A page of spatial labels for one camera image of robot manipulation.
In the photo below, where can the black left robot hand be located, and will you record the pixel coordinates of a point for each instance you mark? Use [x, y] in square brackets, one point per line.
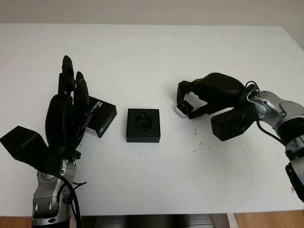
[61, 118]

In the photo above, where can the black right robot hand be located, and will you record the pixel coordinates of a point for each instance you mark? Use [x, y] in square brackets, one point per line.
[221, 88]

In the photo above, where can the small silver depth camera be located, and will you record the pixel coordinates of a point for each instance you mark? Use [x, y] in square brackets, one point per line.
[185, 107]

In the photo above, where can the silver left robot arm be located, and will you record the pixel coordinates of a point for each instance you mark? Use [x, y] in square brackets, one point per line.
[50, 197]

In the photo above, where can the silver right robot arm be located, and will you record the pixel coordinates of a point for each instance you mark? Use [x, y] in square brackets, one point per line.
[280, 111]

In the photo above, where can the black RealSense box lid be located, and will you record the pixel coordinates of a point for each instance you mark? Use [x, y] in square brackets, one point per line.
[104, 114]

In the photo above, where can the dark grey robot torso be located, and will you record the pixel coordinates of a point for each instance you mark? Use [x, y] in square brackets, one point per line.
[142, 222]

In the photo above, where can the white table leg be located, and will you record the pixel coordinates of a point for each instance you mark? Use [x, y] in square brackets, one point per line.
[231, 221]

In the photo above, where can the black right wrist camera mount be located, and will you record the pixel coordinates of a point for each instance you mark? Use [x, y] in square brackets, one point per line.
[230, 126]

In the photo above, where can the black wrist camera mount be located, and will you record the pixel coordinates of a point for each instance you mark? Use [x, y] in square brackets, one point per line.
[21, 142]
[230, 126]

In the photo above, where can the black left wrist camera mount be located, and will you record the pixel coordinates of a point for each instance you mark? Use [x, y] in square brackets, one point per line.
[21, 142]

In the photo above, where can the black camera box base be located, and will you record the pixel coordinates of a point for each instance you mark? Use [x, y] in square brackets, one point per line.
[131, 129]

